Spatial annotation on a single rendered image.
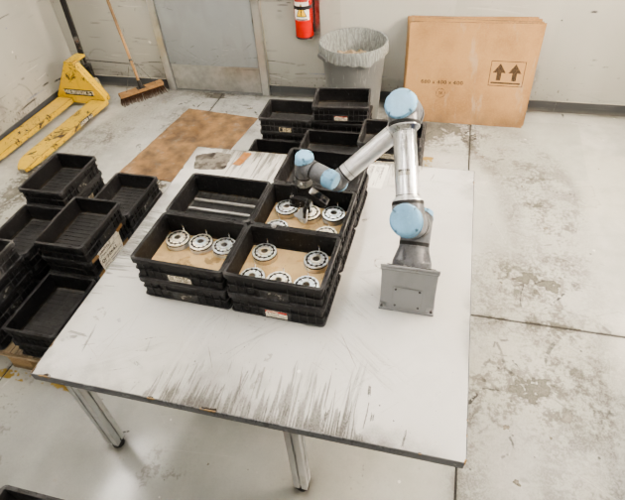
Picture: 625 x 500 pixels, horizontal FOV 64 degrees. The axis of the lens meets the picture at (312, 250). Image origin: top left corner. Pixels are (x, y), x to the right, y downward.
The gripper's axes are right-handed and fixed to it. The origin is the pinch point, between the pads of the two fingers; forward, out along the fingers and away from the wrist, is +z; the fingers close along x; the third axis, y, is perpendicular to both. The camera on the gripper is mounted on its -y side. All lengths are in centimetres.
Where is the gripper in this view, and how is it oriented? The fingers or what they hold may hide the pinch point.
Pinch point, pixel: (308, 217)
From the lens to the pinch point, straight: 223.9
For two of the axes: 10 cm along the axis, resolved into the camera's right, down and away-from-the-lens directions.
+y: -9.7, -2.1, 1.4
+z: -0.3, 6.4, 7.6
